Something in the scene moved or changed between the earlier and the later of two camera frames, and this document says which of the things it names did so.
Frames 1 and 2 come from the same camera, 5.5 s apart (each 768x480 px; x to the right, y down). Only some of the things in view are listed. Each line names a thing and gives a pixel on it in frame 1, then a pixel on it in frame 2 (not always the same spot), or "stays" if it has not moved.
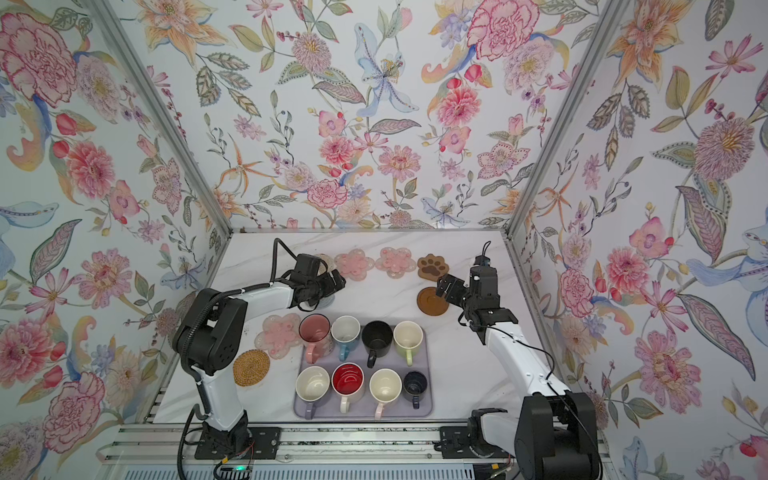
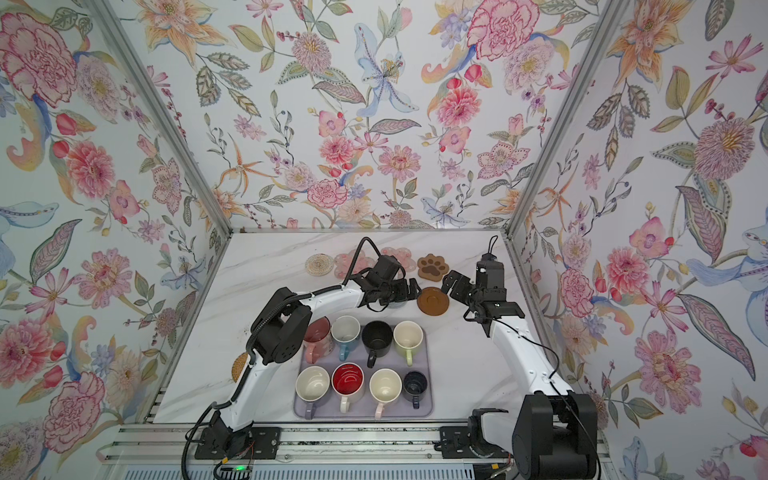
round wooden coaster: (430, 303) stays
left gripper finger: (307, 306) → (386, 305)
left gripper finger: (335, 282) → (414, 290)
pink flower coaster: (395, 262) stays
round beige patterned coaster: (330, 261) stays
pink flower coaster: (354, 264) stays
